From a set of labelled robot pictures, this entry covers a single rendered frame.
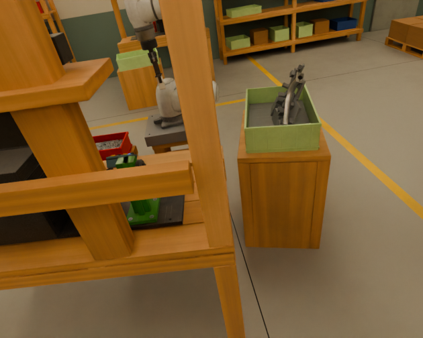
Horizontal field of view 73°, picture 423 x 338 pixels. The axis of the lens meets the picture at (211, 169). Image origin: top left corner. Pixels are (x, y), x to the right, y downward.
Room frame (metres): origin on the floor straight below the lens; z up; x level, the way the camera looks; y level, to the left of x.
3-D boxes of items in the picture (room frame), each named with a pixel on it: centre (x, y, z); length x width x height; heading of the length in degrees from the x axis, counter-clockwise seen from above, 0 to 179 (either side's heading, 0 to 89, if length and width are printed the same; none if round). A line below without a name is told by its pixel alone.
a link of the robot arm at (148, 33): (1.45, 0.20, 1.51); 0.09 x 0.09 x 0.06
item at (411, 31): (5.19, -4.18, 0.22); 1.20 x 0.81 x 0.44; 179
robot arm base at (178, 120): (1.78, 0.22, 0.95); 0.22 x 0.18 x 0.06; 100
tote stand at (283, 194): (1.67, -0.49, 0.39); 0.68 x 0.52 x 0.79; 167
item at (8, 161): (0.96, 0.80, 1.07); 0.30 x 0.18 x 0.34; 87
